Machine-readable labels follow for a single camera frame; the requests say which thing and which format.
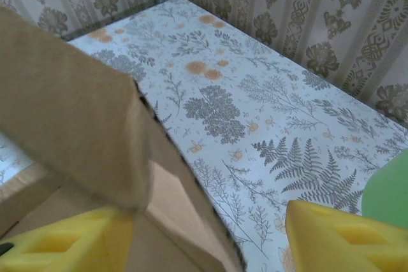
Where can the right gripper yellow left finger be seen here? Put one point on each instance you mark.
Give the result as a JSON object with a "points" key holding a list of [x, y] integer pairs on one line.
{"points": [[63, 243]]}

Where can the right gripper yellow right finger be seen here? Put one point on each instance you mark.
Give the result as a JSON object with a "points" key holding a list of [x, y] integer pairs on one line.
{"points": [[350, 243]]}

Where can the brown cardboard box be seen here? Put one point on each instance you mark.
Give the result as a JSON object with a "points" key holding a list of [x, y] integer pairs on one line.
{"points": [[79, 109]]}

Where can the green wine glass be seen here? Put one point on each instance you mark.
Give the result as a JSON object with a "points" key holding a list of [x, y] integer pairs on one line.
{"points": [[389, 195]]}

